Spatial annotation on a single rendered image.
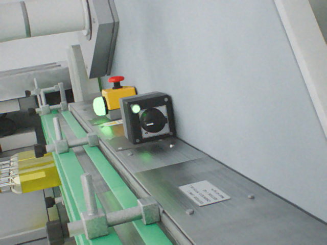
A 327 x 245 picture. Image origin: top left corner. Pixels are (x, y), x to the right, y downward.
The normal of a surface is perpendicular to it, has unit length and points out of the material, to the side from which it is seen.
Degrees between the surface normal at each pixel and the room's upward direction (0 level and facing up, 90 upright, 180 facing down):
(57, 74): 90
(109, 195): 90
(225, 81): 0
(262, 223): 90
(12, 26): 95
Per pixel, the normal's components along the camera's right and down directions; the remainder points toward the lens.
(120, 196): -0.15, -0.97
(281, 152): -0.95, 0.19
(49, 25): 0.34, 0.65
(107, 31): 0.26, 0.92
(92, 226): 0.28, 0.15
